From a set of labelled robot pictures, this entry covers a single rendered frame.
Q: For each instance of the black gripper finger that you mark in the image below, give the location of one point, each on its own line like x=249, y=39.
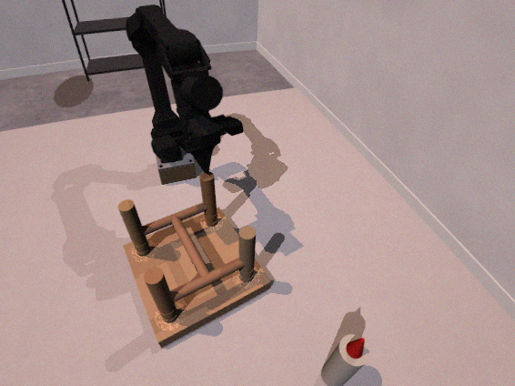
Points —
x=207, y=153
x=197, y=154

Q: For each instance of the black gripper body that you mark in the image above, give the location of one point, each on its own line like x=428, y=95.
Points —
x=166, y=146

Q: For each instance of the brown wooden stool legs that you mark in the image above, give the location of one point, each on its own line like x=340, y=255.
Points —
x=155, y=278

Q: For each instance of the grey cylinder with red cone tip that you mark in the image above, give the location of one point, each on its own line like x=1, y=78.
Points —
x=345, y=360

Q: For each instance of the brown wooden stool seat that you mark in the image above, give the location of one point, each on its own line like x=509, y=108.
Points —
x=217, y=246

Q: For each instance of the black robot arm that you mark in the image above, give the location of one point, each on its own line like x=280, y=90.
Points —
x=197, y=87

